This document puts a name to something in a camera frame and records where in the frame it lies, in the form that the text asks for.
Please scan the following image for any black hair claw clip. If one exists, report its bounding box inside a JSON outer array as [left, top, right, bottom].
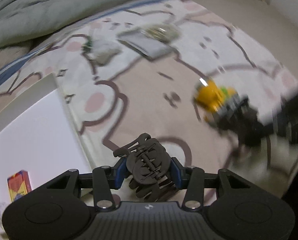
[[113, 133, 179, 202]]

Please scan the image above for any yellow headlamp with strap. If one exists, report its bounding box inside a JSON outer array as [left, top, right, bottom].
[[193, 77, 263, 147]]

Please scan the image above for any grey foil pouch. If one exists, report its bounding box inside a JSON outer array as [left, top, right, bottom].
[[116, 29, 173, 61]]

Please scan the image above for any white shallow cardboard tray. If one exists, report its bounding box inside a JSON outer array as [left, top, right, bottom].
[[0, 74, 92, 204]]

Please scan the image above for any colourful card box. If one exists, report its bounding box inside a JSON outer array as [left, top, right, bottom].
[[7, 170, 32, 202]]

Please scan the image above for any cartoon print bed sheet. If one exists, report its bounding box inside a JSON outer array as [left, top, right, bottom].
[[0, 0, 298, 197]]

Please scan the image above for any green hair clip with cord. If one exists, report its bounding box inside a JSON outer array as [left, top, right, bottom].
[[82, 36, 93, 54]]

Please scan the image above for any clear bag of beige cords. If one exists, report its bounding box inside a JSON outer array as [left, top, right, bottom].
[[144, 24, 181, 43]]

